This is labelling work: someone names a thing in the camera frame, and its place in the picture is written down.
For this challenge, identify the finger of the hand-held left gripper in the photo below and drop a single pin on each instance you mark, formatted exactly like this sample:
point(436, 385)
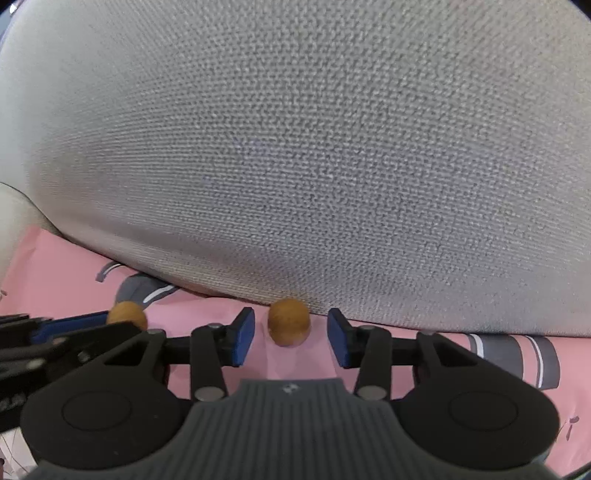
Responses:
point(74, 325)
point(108, 334)

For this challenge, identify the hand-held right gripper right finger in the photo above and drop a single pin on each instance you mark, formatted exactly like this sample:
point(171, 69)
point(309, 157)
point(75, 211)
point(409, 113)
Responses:
point(339, 339)

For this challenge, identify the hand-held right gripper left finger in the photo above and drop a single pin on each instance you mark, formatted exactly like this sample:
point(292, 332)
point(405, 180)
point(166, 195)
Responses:
point(243, 337)

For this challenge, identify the small brown longan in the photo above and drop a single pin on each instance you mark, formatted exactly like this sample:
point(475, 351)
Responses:
point(288, 322)
point(127, 314)

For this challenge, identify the pink printed cloth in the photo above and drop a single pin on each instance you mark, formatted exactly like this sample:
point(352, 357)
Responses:
point(60, 267)

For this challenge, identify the beige sofa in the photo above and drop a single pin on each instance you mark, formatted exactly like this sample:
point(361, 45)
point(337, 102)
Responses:
point(14, 221)

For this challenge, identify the beige sofa back cushion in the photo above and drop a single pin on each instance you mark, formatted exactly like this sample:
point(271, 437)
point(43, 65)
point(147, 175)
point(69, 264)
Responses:
point(300, 138)

